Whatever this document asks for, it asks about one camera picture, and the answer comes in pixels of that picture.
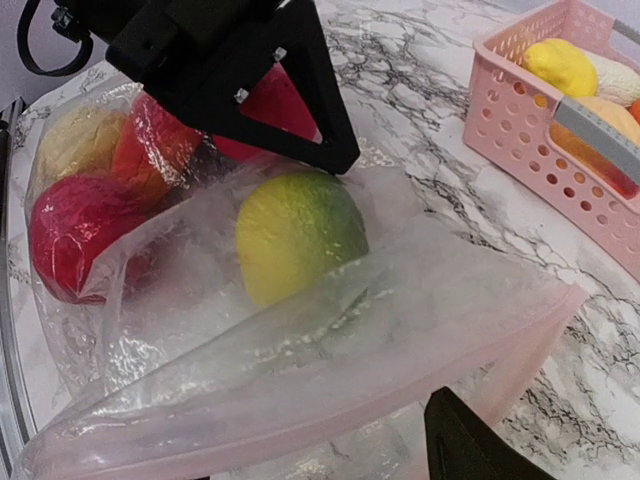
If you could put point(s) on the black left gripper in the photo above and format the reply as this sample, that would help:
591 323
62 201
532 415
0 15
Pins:
242 70

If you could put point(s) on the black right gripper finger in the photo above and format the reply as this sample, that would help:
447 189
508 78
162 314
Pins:
461 446

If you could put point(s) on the yellow fake lemon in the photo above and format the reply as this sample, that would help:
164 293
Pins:
562 65

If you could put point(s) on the clear zip top bag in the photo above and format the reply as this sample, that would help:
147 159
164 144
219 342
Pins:
180 375

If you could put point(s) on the orange fake pumpkin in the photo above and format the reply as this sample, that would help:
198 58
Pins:
634 110

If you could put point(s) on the pink fake fruit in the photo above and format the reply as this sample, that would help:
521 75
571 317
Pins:
275 101

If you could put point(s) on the orange red fake fruit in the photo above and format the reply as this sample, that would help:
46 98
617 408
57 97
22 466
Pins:
153 151

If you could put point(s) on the pale yellow fake fruit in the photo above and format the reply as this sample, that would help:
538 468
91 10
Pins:
82 140

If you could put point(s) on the red fake pepper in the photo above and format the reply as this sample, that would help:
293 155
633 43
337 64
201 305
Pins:
72 222

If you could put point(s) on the pink perforated plastic basket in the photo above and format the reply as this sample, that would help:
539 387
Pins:
579 163

